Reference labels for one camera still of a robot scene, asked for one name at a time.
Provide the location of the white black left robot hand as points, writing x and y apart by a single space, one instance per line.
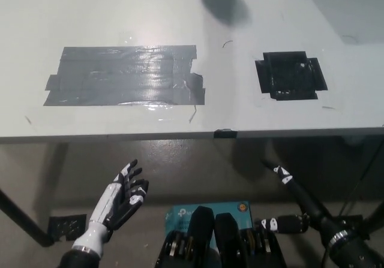
108 202

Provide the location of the black tape square mark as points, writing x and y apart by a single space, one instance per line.
288 76

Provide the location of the teal router box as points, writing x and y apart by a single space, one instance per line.
180 215

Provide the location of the grey duct tape patch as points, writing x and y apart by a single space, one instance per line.
120 76

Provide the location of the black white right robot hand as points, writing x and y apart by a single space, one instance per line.
312 211

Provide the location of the black table leg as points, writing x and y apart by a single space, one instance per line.
24 217

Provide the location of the black floor tape patch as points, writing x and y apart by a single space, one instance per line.
67 227

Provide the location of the small black tape strip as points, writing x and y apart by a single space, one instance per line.
225 133

